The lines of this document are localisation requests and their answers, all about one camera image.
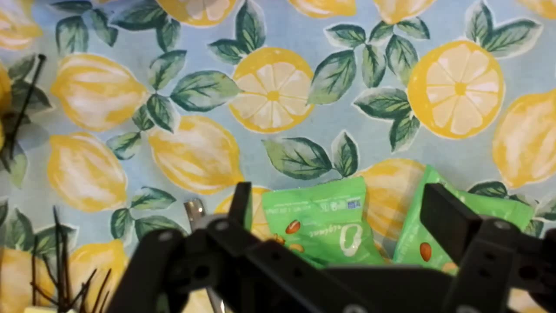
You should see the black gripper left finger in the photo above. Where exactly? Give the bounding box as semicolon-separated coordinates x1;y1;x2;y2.
107;179;327;313

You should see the green sachet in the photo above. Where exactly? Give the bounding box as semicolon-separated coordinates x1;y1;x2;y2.
392;165;538;275
261;175;388;269

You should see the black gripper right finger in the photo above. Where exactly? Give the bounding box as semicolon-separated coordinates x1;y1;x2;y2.
420;181;556;313

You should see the lemon print tablecloth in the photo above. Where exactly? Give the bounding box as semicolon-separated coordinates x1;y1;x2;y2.
0;0;556;313

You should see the black zip tie bundle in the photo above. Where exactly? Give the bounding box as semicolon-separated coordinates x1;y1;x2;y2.
0;52;115;313

